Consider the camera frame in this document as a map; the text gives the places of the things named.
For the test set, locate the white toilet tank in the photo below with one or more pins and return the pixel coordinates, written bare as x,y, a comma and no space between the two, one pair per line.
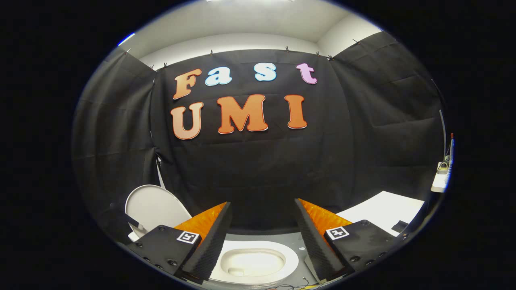
133,236

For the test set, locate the white drawer cabinet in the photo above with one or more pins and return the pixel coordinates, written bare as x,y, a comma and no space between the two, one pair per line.
383,207

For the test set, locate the white side shelf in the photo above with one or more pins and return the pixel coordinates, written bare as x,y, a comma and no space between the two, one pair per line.
439,183

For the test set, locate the black backdrop cloth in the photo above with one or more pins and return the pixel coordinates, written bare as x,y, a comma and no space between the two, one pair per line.
258,165

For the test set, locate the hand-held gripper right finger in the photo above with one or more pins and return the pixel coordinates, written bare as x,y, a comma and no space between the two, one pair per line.
316,245

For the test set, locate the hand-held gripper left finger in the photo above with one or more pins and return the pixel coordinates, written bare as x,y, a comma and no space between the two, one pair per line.
211,245

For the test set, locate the thin grey pole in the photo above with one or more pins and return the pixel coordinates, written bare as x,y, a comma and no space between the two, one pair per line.
443,133

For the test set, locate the white toilet lid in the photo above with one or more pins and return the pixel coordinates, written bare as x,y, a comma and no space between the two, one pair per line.
157,205

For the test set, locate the small black box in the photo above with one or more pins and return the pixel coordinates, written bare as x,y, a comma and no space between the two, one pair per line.
399,226

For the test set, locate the white toilet bowl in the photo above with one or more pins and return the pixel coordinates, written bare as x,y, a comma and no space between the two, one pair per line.
288,262

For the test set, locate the clear red-capped water bottle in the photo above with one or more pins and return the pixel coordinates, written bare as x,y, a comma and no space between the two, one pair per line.
451,147

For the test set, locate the grey round object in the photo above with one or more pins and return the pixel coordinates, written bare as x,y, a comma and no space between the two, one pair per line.
443,168

